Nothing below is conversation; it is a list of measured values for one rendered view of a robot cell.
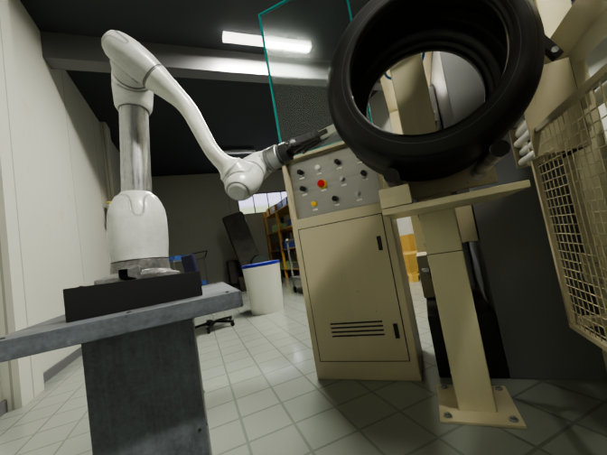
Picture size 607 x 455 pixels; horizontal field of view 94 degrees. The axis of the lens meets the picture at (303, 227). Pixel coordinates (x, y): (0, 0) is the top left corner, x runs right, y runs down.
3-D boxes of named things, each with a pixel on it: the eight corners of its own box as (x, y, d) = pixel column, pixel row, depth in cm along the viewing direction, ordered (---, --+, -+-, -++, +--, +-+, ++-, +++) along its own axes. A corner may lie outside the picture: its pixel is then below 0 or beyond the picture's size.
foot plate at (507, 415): (436, 385, 130) (435, 381, 130) (505, 388, 120) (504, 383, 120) (440, 422, 105) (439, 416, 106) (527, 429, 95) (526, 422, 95)
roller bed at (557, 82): (517, 169, 113) (500, 98, 116) (563, 158, 108) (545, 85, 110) (535, 157, 95) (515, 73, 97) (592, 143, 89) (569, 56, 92)
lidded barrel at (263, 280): (277, 303, 414) (270, 260, 419) (294, 307, 369) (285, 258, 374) (242, 313, 387) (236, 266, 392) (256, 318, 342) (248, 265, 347)
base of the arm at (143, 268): (82, 286, 70) (81, 264, 71) (121, 283, 92) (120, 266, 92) (162, 275, 74) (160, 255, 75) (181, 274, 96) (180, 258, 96)
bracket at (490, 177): (387, 205, 120) (383, 182, 121) (496, 182, 105) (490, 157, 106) (387, 204, 117) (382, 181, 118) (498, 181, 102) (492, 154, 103)
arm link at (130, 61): (167, 56, 99) (163, 80, 111) (119, 13, 94) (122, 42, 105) (140, 76, 93) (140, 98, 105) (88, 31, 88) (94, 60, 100)
